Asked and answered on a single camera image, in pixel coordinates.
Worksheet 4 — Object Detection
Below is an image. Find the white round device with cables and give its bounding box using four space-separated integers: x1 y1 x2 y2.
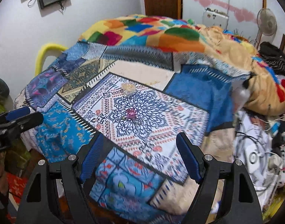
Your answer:
234 118 282 185

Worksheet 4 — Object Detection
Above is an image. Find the red floral gift bag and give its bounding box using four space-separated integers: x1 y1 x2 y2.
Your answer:
6 172 28 223

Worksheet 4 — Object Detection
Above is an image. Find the blue patchwork bedspread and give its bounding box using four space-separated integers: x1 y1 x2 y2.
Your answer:
14 41 250 223

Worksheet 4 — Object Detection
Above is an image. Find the clear crumpled plastic wrapper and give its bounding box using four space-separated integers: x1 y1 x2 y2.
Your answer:
121 83 136 96

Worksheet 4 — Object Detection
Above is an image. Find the person's left hand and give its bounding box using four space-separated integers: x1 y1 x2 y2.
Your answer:
0 152 9 196

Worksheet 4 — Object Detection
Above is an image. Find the purple candy wrapper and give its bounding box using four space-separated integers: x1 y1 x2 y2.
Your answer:
125 108 137 120

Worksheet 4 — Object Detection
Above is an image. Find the white box on bed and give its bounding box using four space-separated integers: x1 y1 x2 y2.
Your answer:
202 8 229 29

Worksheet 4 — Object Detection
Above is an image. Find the colourful checkered blanket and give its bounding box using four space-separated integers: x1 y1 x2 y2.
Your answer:
80 14 285 116

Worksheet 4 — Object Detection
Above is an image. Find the green leaf pattern bag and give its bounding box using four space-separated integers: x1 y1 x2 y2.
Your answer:
0 106 32 153

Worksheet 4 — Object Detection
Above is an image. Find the white standing fan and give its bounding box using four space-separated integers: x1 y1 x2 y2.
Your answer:
255 8 277 48

